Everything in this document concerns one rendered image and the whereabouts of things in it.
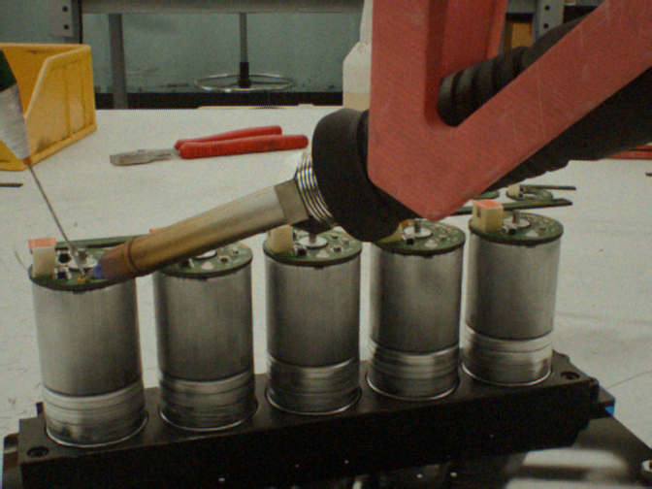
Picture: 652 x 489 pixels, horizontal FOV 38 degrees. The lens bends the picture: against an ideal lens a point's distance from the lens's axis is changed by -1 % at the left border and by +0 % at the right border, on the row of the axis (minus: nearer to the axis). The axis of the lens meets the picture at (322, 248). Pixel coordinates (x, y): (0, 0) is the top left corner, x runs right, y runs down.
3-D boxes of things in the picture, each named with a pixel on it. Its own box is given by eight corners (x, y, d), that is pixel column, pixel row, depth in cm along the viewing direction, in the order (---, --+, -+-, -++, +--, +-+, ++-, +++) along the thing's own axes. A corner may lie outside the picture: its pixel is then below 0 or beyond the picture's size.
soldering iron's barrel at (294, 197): (102, 310, 20) (345, 228, 17) (74, 244, 20) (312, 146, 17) (145, 290, 21) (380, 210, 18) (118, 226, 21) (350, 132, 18)
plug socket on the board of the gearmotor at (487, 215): (510, 230, 25) (512, 206, 24) (480, 233, 24) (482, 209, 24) (497, 221, 25) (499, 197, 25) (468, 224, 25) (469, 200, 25)
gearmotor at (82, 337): (154, 470, 23) (141, 274, 21) (50, 485, 22) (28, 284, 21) (143, 422, 25) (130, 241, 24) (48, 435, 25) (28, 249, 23)
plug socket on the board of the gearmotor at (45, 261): (68, 273, 22) (66, 245, 21) (30, 277, 21) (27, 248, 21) (67, 262, 22) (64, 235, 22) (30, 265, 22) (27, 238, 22)
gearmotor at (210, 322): (266, 453, 24) (261, 262, 22) (168, 468, 23) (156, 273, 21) (245, 407, 26) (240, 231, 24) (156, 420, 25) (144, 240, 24)
